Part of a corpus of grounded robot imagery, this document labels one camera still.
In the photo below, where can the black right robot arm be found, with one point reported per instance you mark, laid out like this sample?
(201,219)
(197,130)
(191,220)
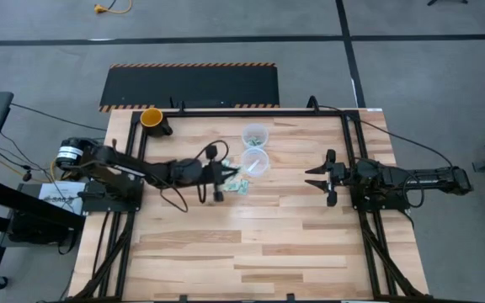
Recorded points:
(394,177)

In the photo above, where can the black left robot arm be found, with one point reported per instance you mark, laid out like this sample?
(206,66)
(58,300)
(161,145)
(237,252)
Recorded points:
(112,162)

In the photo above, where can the black mug yellow inside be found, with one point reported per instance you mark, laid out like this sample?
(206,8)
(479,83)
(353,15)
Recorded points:
(152,118)

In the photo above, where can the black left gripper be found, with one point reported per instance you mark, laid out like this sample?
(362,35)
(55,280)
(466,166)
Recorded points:
(215,172)

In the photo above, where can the white printed paper sheet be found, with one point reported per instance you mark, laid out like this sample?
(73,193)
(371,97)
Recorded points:
(61,195)

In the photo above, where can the black hazard-striped floor mat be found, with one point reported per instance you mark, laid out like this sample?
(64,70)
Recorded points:
(192,86)

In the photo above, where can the black desk leg frame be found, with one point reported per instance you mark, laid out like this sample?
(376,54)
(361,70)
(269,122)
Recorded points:
(15,202)

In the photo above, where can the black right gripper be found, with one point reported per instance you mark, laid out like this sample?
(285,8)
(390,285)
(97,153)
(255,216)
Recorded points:
(337,174)

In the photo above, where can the white paper strip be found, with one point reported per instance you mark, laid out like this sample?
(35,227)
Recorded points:
(254,165)

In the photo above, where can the black box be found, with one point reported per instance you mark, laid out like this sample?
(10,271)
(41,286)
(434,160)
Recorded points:
(40,229)

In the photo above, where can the black aluminium table frame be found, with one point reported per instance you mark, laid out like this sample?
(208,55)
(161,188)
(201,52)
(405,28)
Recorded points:
(246,113)

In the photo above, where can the clear round plastic container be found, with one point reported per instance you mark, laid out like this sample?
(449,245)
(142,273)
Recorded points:
(248,128)
(263,168)

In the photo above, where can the black frame clamp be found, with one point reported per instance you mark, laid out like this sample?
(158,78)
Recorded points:
(312,102)
(182,298)
(291,298)
(180,106)

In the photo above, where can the black caster wheel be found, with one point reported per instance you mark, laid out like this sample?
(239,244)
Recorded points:
(0,283)

